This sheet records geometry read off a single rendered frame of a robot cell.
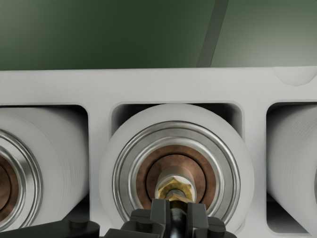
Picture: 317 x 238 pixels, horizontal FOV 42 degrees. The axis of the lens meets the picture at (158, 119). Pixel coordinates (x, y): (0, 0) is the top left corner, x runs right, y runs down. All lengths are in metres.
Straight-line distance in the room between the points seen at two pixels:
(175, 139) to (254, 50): 0.28
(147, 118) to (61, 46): 0.29
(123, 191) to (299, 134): 0.12
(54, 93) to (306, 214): 0.20
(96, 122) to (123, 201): 0.09
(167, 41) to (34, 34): 0.16
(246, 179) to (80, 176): 0.12
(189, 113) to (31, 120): 0.10
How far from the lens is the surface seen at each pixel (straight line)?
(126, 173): 0.25
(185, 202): 0.17
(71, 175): 0.29
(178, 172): 0.22
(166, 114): 0.25
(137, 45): 0.50
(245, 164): 0.25
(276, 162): 0.31
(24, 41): 0.53
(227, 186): 0.25
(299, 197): 0.27
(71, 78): 0.33
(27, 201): 0.26
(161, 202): 0.16
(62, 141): 0.29
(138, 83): 0.32
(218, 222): 0.16
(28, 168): 0.26
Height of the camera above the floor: 0.50
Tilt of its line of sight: 87 degrees down
